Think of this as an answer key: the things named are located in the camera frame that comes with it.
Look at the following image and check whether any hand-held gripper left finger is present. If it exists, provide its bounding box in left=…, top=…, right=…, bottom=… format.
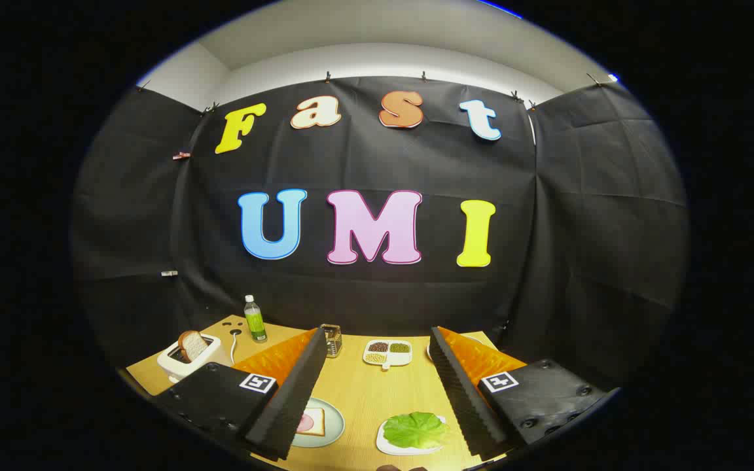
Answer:
left=153, top=327, right=329, bottom=462

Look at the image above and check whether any pale green round plate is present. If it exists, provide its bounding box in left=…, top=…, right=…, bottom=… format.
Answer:
left=292, top=397, right=346, bottom=449

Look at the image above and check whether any white square plate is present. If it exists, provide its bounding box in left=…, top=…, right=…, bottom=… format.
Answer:
left=376, top=415, right=448, bottom=456

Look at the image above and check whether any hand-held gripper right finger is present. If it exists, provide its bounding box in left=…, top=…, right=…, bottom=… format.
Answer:
left=428, top=326, right=613, bottom=461

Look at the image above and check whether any green label water bottle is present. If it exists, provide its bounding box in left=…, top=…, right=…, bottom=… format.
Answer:
left=244, top=294, right=268, bottom=343

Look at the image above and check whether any wire utensil holder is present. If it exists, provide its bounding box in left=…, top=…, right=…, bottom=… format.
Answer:
left=321, top=324, right=343, bottom=358

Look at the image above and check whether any white toaster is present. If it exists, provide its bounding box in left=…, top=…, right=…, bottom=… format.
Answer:
left=157, top=332, right=234, bottom=384

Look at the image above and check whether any white divided dish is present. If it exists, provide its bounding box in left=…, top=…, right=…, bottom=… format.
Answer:
left=363, top=339, right=413, bottom=371

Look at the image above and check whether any square white bread slice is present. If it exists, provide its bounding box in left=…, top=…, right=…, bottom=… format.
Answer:
left=296, top=409, right=326, bottom=436

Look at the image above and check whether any green lettuce leaf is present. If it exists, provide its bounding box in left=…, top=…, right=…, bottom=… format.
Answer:
left=384, top=411, right=450, bottom=449

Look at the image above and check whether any black backdrop cloth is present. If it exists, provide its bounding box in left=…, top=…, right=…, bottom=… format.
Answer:
left=71, top=77, right=690, bottom=393

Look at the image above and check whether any toasted bread slice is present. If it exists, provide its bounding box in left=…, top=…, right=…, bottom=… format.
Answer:
left=178, top=330, right=209, bottom=362

